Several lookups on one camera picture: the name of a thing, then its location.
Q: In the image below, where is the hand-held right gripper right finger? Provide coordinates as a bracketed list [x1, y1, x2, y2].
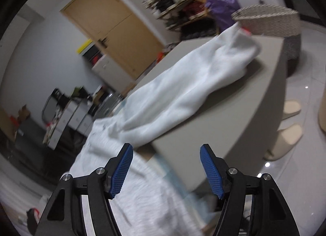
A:
[200, 144, 300, 236]

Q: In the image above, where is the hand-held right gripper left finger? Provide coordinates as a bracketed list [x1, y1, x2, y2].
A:
[34, 143, 134, 236]

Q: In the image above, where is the light grey hoodie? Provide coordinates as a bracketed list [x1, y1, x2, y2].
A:
[69, 21, 261, 236]

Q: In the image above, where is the beige bench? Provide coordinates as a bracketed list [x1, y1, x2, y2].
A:
[126, 34, 289, 229]

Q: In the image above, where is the silver suitcase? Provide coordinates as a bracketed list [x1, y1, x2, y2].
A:
[99, 93, 125, 118]

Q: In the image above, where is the white desk with drawers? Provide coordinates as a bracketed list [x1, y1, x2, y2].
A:
[47, 97, 96, 150]

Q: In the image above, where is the arched mirror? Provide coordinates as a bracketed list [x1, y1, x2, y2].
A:
[41, 96, 60, 124]

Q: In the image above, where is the grey refrigerator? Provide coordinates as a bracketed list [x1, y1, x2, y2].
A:
[10, 119, 49, 175]

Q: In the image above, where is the black canister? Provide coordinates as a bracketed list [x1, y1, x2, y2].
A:
[51, 88, 64, 101]

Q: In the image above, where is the white small cabinet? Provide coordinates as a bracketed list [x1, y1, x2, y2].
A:
[92, 54, 115, 84]

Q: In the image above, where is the open cardboard box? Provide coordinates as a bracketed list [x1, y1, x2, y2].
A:
[17, 105, 31, 122]

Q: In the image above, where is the black shoe box red logo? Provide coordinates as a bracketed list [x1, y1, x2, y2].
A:
[88, 53, 105, 67]

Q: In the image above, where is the yellow-lid shoe box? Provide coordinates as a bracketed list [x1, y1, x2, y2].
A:
[77, 39, 93, 54]

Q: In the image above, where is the wooden door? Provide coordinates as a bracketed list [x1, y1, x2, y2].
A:
[60, 0, 165, 80]

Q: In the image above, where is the white wicker basket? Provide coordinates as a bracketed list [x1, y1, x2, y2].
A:
[231, 6, 301, 61]

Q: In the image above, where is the purple plastic bag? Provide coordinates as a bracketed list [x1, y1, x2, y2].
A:
[205, 0, 241, 31]

